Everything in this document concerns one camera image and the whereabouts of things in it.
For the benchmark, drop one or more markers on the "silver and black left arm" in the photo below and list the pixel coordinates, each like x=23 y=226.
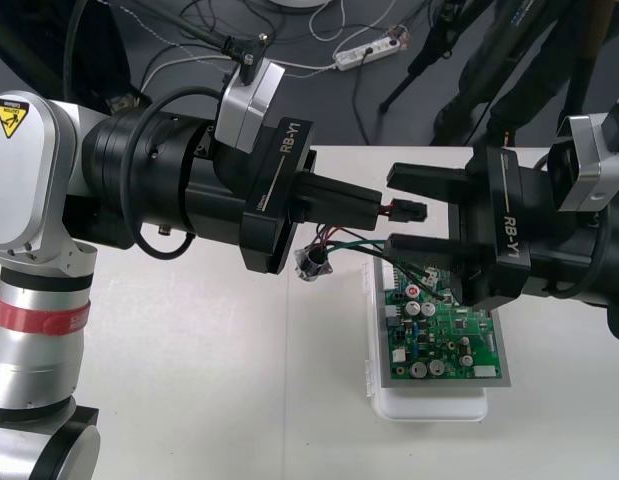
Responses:
x=34 y=165

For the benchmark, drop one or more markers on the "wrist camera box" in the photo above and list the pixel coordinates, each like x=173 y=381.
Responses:
x=249 y=110
x=589 y=160

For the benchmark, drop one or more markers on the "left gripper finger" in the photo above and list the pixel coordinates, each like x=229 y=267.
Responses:
x=339 y=192
x=339 y=215

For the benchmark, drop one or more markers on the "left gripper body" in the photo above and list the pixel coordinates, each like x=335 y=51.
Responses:
x=274 y=215

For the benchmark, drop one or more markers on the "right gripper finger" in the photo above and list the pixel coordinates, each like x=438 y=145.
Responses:
x=439 y=250
x=429 y=182

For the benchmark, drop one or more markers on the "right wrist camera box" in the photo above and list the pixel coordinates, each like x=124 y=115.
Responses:
x=589 y=160

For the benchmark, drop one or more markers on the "thick black tripod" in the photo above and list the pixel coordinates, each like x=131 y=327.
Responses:
x=494 y=60

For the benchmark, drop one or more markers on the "slim black tripod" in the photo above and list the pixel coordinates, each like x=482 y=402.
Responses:
x=439 y=40

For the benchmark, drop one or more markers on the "white power strip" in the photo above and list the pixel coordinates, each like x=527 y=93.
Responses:
x=369 y=51

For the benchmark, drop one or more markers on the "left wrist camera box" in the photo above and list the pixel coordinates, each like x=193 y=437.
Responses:
x=249 y=110

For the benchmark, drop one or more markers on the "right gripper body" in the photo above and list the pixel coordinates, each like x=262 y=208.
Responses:
x=499 y=200

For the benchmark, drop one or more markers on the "green circuit board grey frame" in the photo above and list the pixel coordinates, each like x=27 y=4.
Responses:
x=439 y=345

